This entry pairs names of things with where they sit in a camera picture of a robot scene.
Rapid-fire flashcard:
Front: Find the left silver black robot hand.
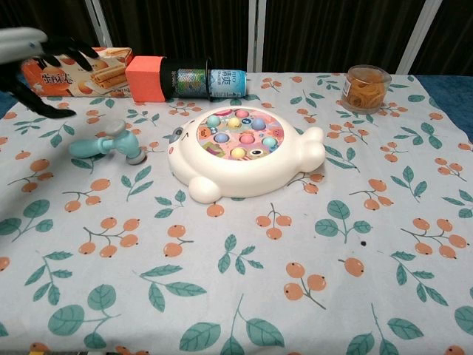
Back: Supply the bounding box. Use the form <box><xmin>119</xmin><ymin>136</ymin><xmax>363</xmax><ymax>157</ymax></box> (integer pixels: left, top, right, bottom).
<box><xmin>0</xmin><ymin>26</ymin><xmax>101</xmax><ymax>120</ymax></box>

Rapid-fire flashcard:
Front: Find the small teal toy rod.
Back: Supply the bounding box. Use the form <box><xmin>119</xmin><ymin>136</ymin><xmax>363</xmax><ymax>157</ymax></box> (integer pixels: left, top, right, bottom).
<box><xmin>69</xmin><ymin>120</ymin><xmax>147</xmax><ymax>166</ymax></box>

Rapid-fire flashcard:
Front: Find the white fish-shaped toy board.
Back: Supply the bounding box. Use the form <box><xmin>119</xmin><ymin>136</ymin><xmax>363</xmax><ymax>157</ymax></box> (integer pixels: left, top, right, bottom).
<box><xmin>166</xmin><ymin>106</ymin><xmax>327</xmax><ymax>205</ymax></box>

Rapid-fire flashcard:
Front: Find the dark pleated curtain panel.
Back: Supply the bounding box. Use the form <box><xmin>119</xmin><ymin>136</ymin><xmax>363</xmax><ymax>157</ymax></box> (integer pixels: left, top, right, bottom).
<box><xmin>417</xmin><ymin>0</ymin><xmax>473</xmax><ymax>77</ymax></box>
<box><xmin>98</xmin><ymin>0</ymin><xmax>253</xmax><ymax>72</ymax></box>
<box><xmin>0</xmin><ymin>0</ymin><xmax>98</xmax><ymax>47</ymax></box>
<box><xmin>263</xmin><ymin>0</ymin><xmax>421</xmax><ymax>74</ymax></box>

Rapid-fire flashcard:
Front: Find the orange biscuit box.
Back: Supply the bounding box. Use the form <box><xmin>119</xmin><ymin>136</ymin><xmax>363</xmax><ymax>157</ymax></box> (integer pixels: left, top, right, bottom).
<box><xmin>20</xmin><ymin>46</ymin><xmax>135</xmax><ymax>99</ymax></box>

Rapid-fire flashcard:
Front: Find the orange rectangular block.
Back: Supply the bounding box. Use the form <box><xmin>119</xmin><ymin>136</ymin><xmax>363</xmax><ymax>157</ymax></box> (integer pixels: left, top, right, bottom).
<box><xmin>124</xmin><ymin>55</ymin><xmax>168</xmax><ymax>105</ymax></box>

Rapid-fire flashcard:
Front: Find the floral printed tablecloth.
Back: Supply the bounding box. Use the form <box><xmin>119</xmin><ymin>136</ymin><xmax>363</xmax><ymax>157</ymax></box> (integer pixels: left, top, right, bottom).
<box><xmin>0</xmin><ymin>72</ymin><xmax>473</xmax><ymax>355</ymax></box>

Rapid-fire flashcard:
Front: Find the clear jar of rubber bands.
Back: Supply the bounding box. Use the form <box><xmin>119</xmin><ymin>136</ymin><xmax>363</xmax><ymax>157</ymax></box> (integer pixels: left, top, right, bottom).
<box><xmin>340</xmin><ymin>64</ymin><xmax>393</xmax><ymax>115</ymax></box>

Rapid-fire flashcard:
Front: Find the dark blue table cover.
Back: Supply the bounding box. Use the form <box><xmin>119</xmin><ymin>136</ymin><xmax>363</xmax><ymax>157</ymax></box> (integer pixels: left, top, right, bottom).
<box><xmin>415</xmin><ymin>73</ymin><xmax>473</xmax><ymax>143</ymax></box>

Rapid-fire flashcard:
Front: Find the white partition frame post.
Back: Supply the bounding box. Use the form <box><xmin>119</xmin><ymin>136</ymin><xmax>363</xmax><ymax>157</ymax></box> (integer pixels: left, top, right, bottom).
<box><xmin>83</xmin><ymin>0</ymin><xmax>112</xmax><ymax>49</ymax></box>
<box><xmin>397</xmin><ymin>0</ymin><xmax>441</xmax><ymax>75</ymax></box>
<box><xmin>248</xmin><ymin>0</ymin><xmax>268</xmax><ymax>73</ymax></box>

